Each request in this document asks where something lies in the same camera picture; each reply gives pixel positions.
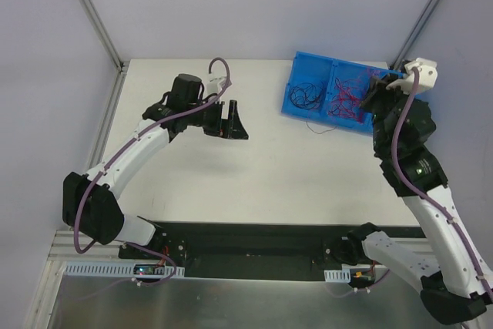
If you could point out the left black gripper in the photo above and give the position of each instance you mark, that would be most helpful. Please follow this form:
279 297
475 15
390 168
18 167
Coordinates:
224 120

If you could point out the blue plastic three-compartment bin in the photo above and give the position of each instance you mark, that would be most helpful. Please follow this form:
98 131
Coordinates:
329 91

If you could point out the right aluminium frame post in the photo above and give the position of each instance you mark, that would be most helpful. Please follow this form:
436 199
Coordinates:
415 32

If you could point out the left white slotted cable duct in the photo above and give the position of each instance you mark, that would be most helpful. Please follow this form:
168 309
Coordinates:
106 269

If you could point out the left aluminium frame post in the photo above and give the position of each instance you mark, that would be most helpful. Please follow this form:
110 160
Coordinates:
101 32

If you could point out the white slotted cable duct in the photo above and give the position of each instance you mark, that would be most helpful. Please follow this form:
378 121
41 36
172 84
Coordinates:
342 276
106 269

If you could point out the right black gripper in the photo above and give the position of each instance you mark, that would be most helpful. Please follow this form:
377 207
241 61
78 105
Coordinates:
377 90

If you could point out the right white slotted cable duct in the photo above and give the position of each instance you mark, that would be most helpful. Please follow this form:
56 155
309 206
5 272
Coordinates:
342 276

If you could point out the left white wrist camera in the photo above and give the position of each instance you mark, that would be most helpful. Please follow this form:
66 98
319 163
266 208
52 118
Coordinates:
215 84

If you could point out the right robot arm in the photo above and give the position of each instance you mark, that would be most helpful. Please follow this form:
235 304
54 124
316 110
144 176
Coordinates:
456 287

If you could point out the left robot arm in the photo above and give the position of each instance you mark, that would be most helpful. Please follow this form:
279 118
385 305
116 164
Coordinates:
90 200

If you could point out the aluminium frame post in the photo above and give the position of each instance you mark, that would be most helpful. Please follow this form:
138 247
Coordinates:
101 32
415 32

